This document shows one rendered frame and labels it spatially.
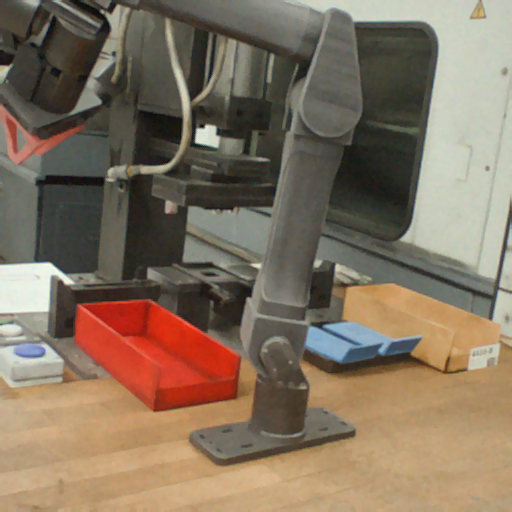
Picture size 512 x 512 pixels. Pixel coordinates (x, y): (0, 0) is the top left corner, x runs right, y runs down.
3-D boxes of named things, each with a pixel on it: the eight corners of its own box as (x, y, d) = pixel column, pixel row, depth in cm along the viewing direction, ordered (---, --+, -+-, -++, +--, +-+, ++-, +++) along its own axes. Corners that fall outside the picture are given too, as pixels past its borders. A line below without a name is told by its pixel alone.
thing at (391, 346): (389, 359, 115) (392, 340, 114) (322, 327, 127) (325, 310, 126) (420, 353, 119) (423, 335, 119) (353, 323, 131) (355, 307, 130)
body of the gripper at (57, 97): (-11, 98, 79) (9, 44, 74) (60, 76, 86) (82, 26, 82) (29, 140, 78) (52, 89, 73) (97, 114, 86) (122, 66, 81)
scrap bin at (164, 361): (154, 412, 91) (158, 365, 90) (73, 343, 110) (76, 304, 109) (236, 399, 98) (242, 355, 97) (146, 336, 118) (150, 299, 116)
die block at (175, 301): (172, 336, 119) (177, 290, 118) (143, 317, 127) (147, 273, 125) (275, 326, 131) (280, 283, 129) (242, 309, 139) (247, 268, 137)
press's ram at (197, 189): (184, 227, 114) (205, 23, 108) (110, 196, 135) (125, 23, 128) (279, 226, 125) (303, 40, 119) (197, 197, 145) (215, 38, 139)
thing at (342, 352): (348, 367, 109) (351, 347, 109) (279, 333, 121) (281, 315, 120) (381, 360, 114) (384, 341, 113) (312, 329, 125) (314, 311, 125)
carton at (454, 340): (444, 379, 117) (453, 331, 116) (338, 329, 137) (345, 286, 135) (495, 369, 125) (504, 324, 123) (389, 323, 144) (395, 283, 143)
